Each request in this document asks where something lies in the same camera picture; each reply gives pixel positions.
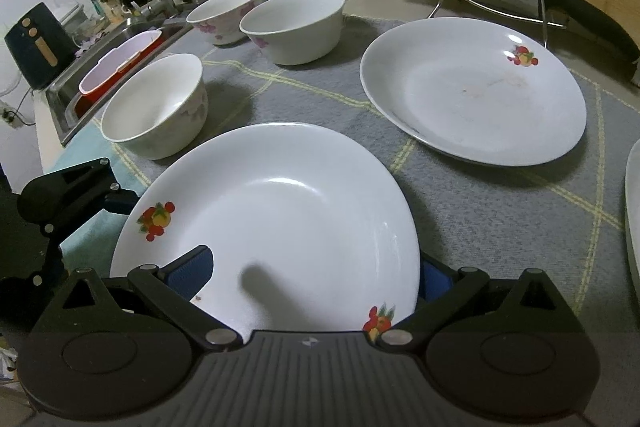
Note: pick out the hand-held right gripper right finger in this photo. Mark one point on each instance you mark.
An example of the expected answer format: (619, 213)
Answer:
(435, 282)

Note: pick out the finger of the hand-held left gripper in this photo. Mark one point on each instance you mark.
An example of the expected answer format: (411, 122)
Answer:
(95, 182)
(50, 257)

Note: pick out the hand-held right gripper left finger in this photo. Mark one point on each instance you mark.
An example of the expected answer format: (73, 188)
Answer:
(192, 272)

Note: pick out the white bowl with pink flowers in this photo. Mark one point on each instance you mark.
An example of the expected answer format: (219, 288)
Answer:
(225, 9)
(295, 32)
(150, 107)

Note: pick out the white plate with fruit print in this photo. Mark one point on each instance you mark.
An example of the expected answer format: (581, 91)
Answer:
(470, 97)
(634, 227)
(280, 217)

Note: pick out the white power strip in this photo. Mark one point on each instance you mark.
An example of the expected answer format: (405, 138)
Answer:
(9, 114)

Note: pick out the steel sink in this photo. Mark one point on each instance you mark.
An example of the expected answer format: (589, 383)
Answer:
(65, 92)

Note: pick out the red and pink basin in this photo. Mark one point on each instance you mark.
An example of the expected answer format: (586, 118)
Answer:
(120, 57)

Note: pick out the black air fryer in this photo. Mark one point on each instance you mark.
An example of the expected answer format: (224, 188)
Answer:
(35, 47)

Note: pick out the grey checked mat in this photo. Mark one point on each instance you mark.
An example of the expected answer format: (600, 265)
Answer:
(310, 107)

